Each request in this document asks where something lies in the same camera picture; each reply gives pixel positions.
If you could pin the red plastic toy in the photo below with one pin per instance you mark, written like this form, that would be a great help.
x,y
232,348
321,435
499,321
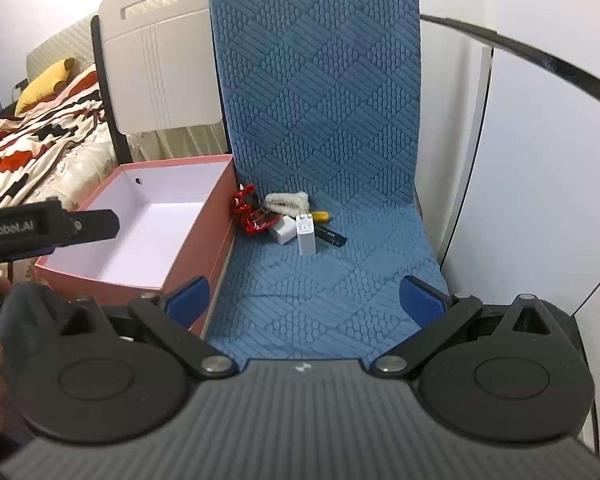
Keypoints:
x,y
242,199

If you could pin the beige quilted headboard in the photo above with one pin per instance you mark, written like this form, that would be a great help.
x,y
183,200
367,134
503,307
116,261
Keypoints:
x,y
50,47

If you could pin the white plug charger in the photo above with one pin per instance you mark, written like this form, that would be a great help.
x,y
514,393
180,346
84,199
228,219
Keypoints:
x,y
306,237

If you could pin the beige folding chair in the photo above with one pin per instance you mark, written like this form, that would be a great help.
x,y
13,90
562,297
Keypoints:
x,y
160,60

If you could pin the yellow pillow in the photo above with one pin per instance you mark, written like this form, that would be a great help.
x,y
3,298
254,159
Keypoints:
x,y
42,85

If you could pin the dark grey cloth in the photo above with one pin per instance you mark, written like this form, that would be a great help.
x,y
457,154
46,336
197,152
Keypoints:
x,y
25,316

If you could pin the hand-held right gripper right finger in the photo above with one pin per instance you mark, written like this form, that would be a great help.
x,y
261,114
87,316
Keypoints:
x,y
420,302

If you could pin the cream curtain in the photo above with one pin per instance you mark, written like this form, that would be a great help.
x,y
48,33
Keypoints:
x,y
87,160

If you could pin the white cube charger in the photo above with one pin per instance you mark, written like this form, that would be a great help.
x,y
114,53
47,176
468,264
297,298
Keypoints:
x,y
283,232

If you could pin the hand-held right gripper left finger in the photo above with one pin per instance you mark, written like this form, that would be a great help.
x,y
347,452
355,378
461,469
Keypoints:
x,y
189,302

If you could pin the red white patterned blanket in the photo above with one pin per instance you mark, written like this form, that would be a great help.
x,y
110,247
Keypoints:
x,y
25,150

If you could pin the blue textured chair cover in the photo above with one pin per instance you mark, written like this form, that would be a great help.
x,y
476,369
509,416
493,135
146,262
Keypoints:
x,y
320,110

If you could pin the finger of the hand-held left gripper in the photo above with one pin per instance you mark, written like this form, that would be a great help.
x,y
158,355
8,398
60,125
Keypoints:
x,y
96,225

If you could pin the white fluffy plush toy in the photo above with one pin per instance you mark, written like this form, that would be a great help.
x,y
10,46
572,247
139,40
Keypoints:
x,y
285,202

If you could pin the pink cardboard box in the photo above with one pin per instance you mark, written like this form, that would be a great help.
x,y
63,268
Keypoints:
x,y
130,210

